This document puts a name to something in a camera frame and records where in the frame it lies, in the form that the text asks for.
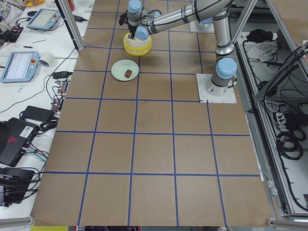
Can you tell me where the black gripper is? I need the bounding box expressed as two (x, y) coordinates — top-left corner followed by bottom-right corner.
(119, 13), (135, 39)

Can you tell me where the yellow steamer top layer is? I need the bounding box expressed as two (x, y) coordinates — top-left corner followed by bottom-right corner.
(123, 33), (152, 51)

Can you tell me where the yellow steamer layer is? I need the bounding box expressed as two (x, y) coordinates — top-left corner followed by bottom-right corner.
(123, 33), (152, 51)
(124, 44), (152, 56)

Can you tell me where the brown bun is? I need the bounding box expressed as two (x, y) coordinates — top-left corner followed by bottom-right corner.
(125, 69), (132, 78)

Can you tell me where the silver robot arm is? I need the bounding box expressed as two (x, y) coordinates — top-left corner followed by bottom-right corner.
(119, 0), (237, 88)

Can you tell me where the yellow steamer bottom layer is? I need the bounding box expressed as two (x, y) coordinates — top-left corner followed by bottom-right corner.
(124, 44), (152, 56)

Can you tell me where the pale green plate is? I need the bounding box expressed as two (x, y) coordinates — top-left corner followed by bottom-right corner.
(111, 59), (139, 81)

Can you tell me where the black power adapter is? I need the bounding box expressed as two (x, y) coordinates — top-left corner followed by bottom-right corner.
(52, 71), (72, 79)

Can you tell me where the far blue teach pendant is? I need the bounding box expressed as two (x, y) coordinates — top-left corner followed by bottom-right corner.
(26, 8), (61, 31)

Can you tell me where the blue teach pendant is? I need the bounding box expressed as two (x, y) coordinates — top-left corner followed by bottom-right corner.
(26, 8), (61, 31)
(0, 51), (39, 83)

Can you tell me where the white mug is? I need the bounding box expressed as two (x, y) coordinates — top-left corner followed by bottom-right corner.
(38, 51), (58, 67)

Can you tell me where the near blue teach pendant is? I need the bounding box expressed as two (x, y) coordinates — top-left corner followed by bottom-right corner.
(0, 51), (39, 83)

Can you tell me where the black laptop charger brick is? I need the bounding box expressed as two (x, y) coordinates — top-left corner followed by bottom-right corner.
(21, 105), (55, 122)

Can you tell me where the white cloth rag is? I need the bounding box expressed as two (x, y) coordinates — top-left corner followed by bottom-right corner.
(248, 41), (279, 62)

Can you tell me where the red black computer box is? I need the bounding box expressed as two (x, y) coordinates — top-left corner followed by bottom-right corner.
(0, 117), (39, 167)

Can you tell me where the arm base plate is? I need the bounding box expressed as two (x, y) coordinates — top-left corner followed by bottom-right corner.
(190, 21), (214, 33)
(196, 74), (237, 104)

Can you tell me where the aluminium frame post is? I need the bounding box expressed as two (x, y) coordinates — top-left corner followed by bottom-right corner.
(55, 0), (85, 52)

